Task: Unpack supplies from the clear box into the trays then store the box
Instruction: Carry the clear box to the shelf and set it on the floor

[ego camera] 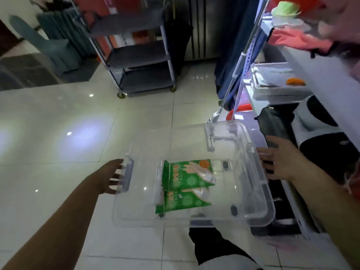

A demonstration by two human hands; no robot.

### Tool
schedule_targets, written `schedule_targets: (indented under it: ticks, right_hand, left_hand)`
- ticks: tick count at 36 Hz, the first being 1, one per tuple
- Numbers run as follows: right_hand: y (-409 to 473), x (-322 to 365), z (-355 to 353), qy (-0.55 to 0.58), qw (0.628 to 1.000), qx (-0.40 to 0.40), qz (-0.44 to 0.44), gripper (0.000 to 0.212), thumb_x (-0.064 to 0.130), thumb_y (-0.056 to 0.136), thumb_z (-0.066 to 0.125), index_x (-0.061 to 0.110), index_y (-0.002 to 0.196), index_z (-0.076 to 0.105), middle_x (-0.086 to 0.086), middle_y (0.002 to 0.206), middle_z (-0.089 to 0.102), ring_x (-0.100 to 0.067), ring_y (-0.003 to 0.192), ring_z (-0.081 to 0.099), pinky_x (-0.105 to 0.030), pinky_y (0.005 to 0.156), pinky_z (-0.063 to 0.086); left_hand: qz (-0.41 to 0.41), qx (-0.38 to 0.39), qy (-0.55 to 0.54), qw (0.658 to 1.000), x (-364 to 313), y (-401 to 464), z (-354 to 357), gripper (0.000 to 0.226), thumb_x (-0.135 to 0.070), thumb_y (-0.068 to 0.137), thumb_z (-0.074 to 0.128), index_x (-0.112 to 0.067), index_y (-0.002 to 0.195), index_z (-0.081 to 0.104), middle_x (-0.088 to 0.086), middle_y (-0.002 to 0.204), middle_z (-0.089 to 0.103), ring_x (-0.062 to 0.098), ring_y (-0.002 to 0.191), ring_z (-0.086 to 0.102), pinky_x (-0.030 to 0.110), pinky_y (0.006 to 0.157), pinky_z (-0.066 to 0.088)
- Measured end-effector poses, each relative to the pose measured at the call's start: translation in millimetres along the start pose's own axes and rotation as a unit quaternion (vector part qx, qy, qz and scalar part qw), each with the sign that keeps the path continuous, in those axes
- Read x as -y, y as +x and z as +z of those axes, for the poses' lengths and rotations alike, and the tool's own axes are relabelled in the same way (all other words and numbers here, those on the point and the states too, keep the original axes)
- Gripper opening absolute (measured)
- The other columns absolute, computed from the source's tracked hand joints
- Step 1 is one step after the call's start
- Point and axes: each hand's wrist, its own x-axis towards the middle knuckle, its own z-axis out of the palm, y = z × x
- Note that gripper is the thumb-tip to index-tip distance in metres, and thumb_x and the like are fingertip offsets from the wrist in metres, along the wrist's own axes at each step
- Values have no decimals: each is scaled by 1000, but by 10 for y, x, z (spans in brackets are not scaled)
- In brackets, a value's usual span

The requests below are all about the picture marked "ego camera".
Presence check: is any stainless steel refrigerator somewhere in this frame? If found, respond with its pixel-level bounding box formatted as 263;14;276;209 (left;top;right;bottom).
146;0;227;62

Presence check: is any person's left hand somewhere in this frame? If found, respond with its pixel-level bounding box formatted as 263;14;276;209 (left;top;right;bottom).
87;159;124;195

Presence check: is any dark blue hanging cloth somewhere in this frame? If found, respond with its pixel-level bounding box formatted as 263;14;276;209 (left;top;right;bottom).
214;0;268;110

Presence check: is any clear plastic storage box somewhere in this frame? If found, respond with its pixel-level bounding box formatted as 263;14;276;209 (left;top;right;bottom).
112;121;276;229

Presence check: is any person's right forearm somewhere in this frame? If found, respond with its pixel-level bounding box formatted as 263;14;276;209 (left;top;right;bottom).
292;163;360;269

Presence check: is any person's left forearm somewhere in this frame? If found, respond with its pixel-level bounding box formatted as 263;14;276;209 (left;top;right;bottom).
0;178;99;270

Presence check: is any white plastic basket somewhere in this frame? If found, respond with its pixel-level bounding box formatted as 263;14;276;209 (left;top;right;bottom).
250;62;313;100

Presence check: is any dark floor mat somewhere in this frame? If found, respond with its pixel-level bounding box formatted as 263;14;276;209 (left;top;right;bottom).
0;53;101;92

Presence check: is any black cart bag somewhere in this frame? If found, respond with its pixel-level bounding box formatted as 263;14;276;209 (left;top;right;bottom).
164;0;194;77

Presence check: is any red plastic basin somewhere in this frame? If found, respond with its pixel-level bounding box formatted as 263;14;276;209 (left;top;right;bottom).
226;103;253;121

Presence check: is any grey pleated fabric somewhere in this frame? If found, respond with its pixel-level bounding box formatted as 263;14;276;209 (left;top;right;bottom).
37;8;97;57

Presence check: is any black and white cloth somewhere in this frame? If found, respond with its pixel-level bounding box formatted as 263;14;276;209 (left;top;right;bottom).
291;95;360;184

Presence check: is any pink cloth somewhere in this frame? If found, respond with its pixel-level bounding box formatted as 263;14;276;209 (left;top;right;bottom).
267;27;334;54

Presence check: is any person's right hand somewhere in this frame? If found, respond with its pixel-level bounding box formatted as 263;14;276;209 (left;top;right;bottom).
256;136;310;182

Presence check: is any person's white shoe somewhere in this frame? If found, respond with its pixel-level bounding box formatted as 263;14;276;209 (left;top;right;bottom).
198;254;264;270

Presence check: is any grey utility cart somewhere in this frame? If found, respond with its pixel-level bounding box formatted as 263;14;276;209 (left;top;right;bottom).
74;0;178;99

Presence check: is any white metal shelf rack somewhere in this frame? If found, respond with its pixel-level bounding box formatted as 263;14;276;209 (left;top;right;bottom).
208;0;360;242

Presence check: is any green glove packet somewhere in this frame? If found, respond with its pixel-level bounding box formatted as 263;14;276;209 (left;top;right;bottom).
155;187;212;215
162;159;216;191

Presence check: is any person's black trouser leg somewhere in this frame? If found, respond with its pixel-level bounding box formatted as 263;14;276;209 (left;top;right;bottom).
188;228;258;266

